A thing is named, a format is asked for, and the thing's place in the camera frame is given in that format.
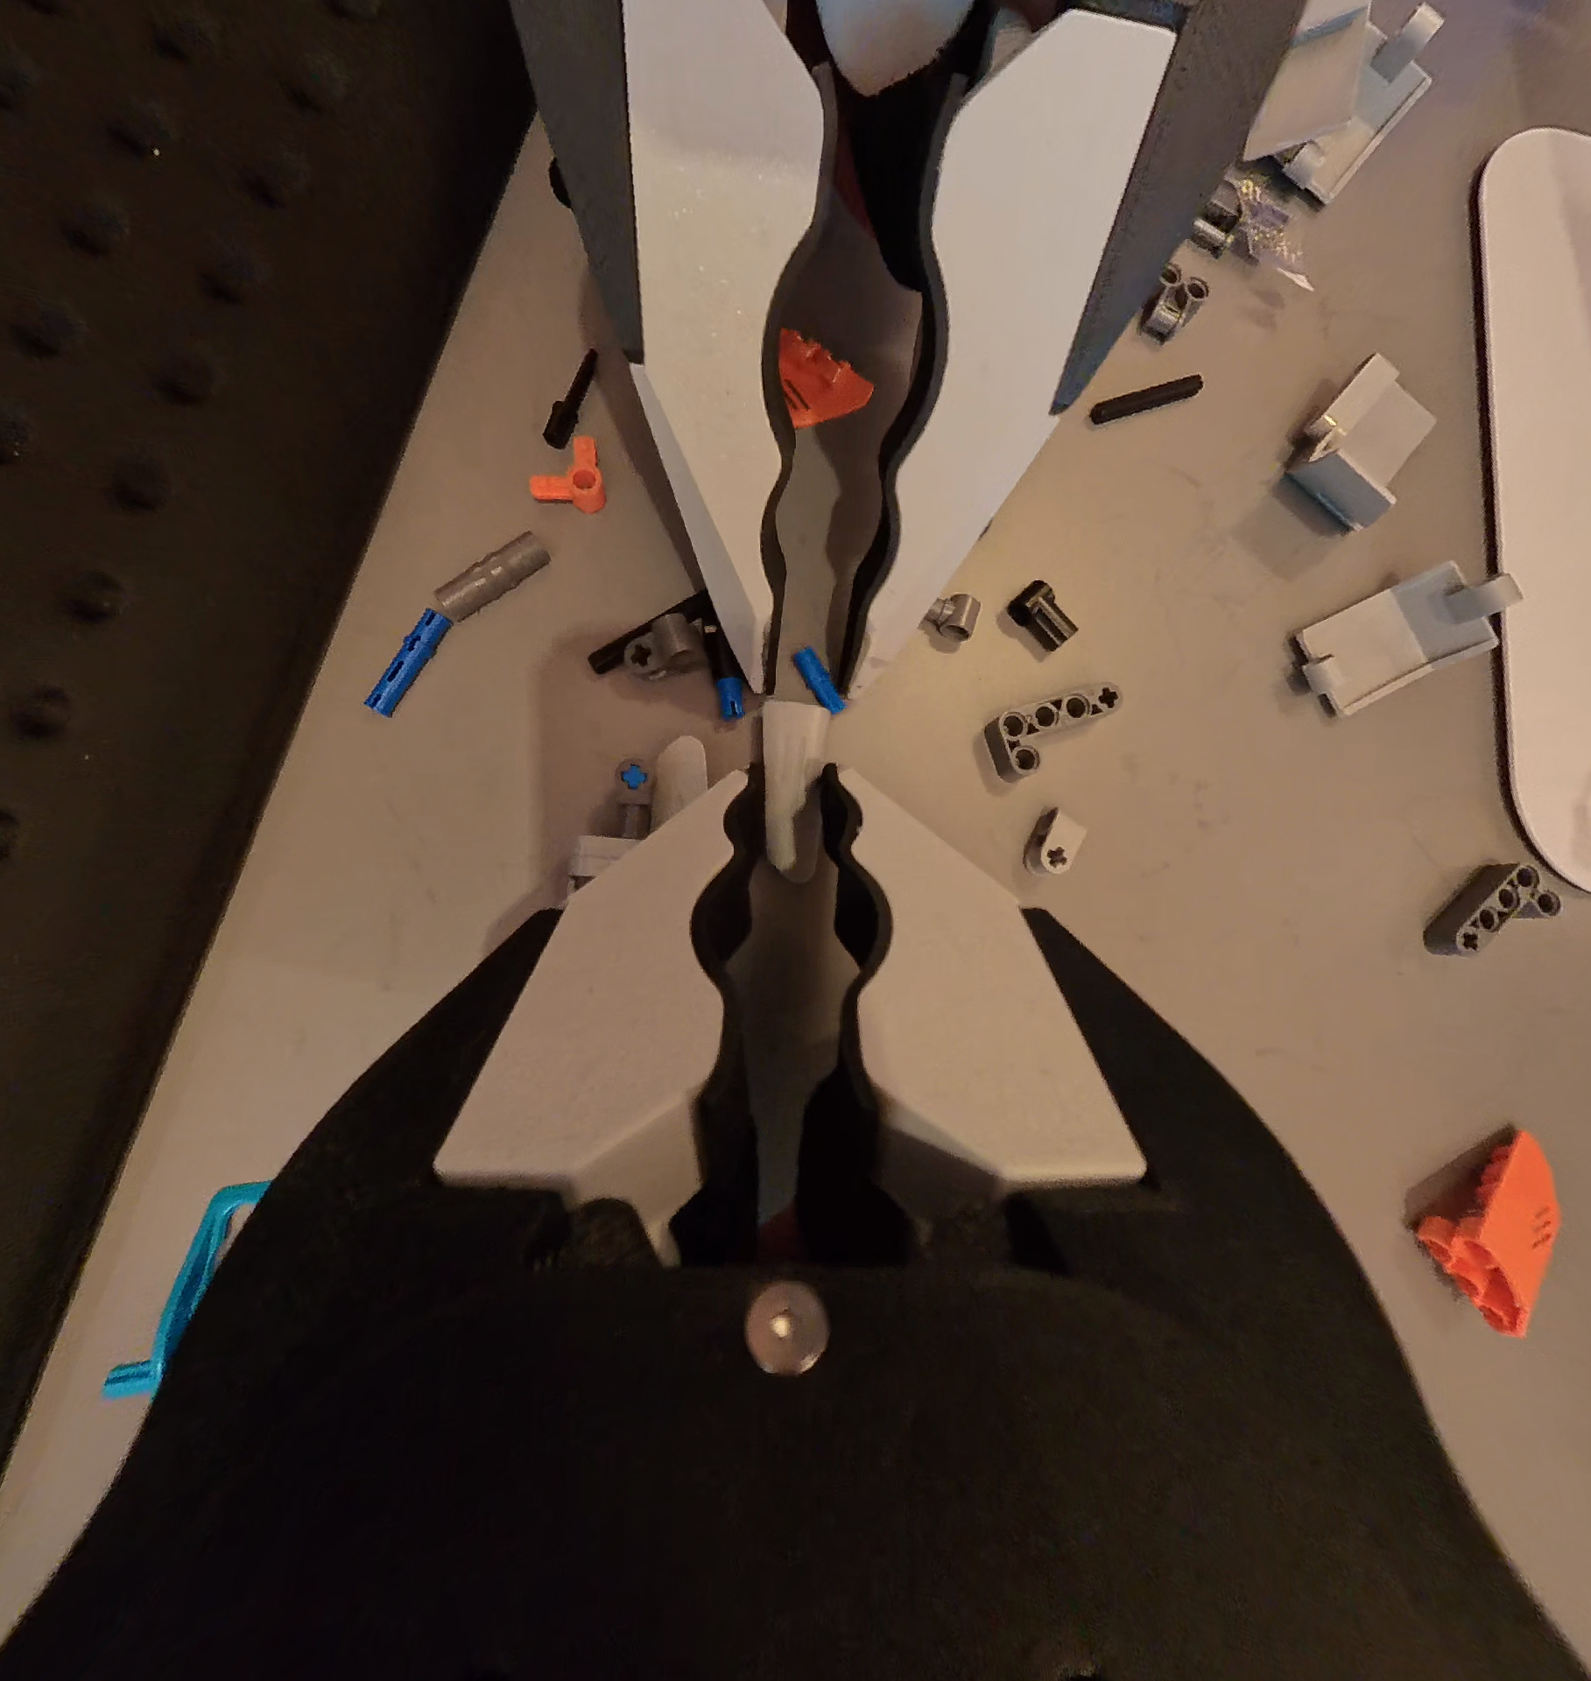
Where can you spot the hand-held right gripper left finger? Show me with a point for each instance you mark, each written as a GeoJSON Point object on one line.
{"type": "Point", "coordinates": [586, 1050]}

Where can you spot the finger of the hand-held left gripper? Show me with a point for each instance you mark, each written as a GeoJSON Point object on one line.
{"type": "Point", "coordinates": [1033, 196]}
{"type": "Point", "coordinates": [718, 196]}

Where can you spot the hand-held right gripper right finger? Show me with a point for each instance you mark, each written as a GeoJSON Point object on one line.
{"type": "Point", "coordinates": [993, 1050]}

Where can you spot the small orange connector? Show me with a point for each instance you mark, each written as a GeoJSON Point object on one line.
{"type": "Point", "coordinates": [573, 482]}

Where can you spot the small dark grey pin connector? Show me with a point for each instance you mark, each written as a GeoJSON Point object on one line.
{"type": "Point", "coordinates": [958, 616]}
{"type": "Point", "coordinates": [797, 788]}

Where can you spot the small blue pin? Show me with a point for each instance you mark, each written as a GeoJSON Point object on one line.
{"type": "Point", "coordinates": [819, 680]}

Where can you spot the dark grey double tube connector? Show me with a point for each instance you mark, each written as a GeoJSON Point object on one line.
{"type": "Point", "coordinates": [1176, 304]}

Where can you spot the dark grey connector block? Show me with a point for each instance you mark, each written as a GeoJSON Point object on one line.
{"type": "Point", "coordinates": [1224, 223]}

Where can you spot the orange wedge panel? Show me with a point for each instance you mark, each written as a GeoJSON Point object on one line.
{"type": "Point", "coordinates": [815, 381]}

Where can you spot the light grey cross hole connector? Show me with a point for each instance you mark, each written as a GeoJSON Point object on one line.
{"type": "Point", "coordinates": [1055, 843]}

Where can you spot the short black axle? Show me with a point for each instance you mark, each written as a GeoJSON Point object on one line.
{"type": "Point", "coordinates": [1147, 399]}

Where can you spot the small clear plastic wrapper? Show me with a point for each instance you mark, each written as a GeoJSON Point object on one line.
{"type": "Point", "coordinates": [1270, 229]}

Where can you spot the long black pin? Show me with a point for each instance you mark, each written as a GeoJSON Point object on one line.
{"type": "Point", "coordinates": [569, 394]}

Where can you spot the dark grey angled beam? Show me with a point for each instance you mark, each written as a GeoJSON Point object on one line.
{"type": "Point", "coordinates": [1019, 742]}

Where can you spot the black and blue pin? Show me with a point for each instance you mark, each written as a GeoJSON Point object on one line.
{"type": "Point", "coordinates": [725, 669]}

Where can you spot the light grey boxy panel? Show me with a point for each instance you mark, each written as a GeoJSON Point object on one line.
{"type": "Point", "coordinates": [1367, 445]}

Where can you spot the small black connector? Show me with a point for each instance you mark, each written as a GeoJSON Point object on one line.
{"type": "Point", "coordinates": [1042, 614]}

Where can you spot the blue pin with grey sleeve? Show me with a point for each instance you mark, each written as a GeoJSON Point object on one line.
{"type": "Point", "coordinates": [494, 577]}

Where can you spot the dark grey short beam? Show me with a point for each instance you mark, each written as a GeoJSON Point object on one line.
{"type": "Point", "coordinates": [1491, 905]}

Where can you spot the orange curved panel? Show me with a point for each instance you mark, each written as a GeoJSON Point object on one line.
{"type": "Point", "coordinates": [1499, 1228]}

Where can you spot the light grey flat clip panel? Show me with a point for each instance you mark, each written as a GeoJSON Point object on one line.
{"type": "Point", "coordinates": [1400, 643]}

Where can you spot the black dimpled foam pad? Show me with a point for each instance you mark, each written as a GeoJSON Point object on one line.
{"type": "Point", "coordinates": [152, 524]}

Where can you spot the white book stand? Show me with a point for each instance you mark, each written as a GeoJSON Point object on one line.
{"type": "Point", "coordinates": [1570, 524]}

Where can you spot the cyan toy frame piece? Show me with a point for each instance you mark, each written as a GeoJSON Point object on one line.
{"type": "Point", "coordinates": [199, 1261]}

